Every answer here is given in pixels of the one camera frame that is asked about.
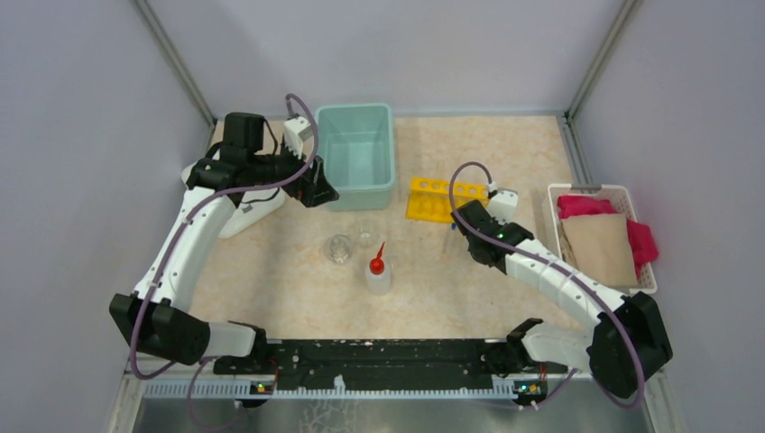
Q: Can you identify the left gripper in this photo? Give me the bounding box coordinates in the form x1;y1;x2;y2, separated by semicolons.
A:
248;133;339;207

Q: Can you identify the clear glass beaker front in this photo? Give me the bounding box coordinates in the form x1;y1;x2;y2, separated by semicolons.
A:
323;235;353;264

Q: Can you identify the clear glass beaker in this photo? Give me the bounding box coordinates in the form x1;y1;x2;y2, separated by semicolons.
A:
355;218;383;250
323;235;353;264

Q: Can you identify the yellow test tube rack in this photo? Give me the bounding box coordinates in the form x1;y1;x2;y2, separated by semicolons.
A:
405;178;488;224

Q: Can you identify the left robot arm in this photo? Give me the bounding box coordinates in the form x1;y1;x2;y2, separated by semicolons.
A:
109;113;339;380

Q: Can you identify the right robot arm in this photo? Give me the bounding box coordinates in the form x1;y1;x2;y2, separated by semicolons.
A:
451;200;673;399

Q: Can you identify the teal plastic bin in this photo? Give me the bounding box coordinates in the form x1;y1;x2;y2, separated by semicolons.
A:
316;103;397;212

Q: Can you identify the clear glass beaker rear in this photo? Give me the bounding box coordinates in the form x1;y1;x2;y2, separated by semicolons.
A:
355;218;383;250

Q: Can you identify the white plastic lid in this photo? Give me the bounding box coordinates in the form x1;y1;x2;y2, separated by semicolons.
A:
167;164;286;242

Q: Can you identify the red-capped wash bottle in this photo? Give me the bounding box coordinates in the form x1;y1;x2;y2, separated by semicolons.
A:
364;242;392;295

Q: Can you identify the brown paper bag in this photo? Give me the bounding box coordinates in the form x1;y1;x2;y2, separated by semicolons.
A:
561;213;639;289

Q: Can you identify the white perforated basket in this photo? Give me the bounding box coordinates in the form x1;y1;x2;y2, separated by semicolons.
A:
544;183;639;261

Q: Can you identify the pink cloth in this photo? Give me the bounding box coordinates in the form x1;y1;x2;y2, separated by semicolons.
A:
557;195;659;281

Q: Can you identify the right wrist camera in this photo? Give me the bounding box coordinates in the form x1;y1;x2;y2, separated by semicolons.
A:
486;188;520;225

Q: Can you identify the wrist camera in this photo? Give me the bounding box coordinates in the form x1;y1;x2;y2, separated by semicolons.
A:
486;188;520;225
283;115;313;158

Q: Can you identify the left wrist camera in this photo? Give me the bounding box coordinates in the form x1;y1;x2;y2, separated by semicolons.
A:
283;115;313;158

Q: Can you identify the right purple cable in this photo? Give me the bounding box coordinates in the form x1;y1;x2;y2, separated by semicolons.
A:
448;161;648;411

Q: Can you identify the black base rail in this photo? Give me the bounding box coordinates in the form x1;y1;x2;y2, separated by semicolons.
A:
213;339;566;392

